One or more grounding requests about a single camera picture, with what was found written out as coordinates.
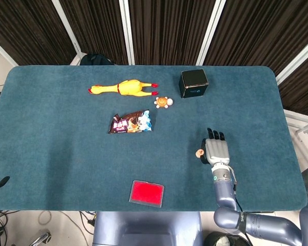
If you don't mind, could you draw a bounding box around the grey floor cable loop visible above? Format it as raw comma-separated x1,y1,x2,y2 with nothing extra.
38,211,53,226

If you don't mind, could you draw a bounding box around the brown blue snack bag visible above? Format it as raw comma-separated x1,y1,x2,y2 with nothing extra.
108,109,153,134

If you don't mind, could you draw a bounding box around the black cardboard box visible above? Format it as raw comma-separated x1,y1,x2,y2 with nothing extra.
179,68,209,99

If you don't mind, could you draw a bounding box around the black floor cable with plug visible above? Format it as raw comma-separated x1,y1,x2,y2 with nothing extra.
78,211,97,229

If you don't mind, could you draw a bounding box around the white metal rack frame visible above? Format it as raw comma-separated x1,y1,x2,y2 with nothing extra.
283,109,308,144

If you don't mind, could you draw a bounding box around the yellow rubber chicken toy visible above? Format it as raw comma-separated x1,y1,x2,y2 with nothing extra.
88,78,159,97

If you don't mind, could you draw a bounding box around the black floor cable bundle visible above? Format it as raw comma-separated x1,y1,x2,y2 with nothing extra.
0,210,20,246

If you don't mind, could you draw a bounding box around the dark brown curtain panel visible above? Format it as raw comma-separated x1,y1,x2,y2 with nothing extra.
59,0,129,65
0,0,76,66
203,0,308,77
278,50,308,118
128,0,219,66

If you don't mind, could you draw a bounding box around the orange turtle toy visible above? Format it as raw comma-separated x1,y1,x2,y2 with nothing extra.
153,96,174,109

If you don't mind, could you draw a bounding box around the red card in sleeve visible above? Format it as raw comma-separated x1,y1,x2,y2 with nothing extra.
128,180,165,208

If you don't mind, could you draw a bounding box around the blue-grey robot torso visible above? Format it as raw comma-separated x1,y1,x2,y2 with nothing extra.
92,211,203,246

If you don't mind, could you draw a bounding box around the white partition frame post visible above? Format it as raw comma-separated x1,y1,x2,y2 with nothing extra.
196,0,227,65
51,0,82,56
119,0,136,65
275,38,308,87
0,34,19,67

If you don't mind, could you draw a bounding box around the teal table cloth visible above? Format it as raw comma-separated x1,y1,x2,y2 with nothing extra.
0,66,308,212

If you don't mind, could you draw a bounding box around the black trash bin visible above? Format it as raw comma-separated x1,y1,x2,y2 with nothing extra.
204,231,249,246

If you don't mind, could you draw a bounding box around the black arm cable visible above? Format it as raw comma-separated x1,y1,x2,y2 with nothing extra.
227,165,252,246

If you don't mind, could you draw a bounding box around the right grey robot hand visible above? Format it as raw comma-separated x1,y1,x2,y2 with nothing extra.
200,127,231,167

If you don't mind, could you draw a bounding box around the chrome metal leg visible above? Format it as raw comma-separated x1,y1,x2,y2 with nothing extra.
28,230,52,246

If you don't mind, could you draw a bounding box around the black bag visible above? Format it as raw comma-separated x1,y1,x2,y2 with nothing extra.
80,53,115,66

